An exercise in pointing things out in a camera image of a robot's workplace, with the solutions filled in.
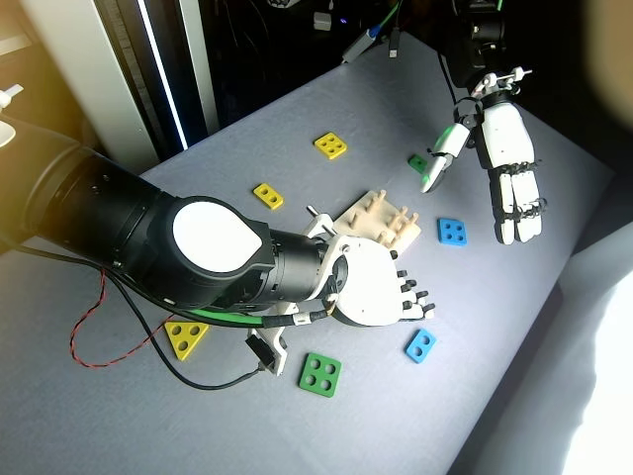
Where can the white panel with light strip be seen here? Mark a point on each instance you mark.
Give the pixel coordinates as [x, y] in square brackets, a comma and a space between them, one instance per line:
[84, 49]

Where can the yellow two-hole rectangular block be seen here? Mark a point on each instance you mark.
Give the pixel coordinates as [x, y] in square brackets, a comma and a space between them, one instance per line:
[268, 196]

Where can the green four-hole square block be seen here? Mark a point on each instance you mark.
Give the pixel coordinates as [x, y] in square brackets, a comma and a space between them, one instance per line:
[319, 374]

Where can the grey USB adapter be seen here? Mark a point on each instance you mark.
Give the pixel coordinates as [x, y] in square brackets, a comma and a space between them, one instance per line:
[360, 46]

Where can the yellow three-hole triangle block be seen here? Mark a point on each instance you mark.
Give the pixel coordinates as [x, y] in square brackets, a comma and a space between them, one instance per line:
[184, 349]

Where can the grey table cloth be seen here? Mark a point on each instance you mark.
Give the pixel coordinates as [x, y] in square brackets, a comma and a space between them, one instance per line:
[346, 435]

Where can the black USB plug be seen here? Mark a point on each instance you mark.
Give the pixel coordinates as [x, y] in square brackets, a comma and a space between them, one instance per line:
[394, 47]

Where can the small white adapter box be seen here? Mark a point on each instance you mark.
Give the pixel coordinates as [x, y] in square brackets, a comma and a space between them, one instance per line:
[322, 21]

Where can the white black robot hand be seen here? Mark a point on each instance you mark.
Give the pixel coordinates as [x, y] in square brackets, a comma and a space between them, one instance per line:
[504, 138]
[371, 287]

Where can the blue two-hole block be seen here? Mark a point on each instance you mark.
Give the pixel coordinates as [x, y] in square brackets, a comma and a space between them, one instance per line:
[421, 345]

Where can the beige wooden peg board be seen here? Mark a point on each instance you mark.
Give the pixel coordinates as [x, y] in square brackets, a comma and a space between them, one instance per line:
[366, 222]

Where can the yellow four-hole square block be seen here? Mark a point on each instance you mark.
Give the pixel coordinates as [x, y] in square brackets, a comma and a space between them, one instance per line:
[330, 146]

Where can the blue four-hole square block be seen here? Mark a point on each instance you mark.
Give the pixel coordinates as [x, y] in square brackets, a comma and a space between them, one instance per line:
[451, 231]

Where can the small green one-hole block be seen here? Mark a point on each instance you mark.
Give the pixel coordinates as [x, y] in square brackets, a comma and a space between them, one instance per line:
[418, 162]

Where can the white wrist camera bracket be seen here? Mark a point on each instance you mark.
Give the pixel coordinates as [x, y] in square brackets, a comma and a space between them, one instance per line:
[272, 346]

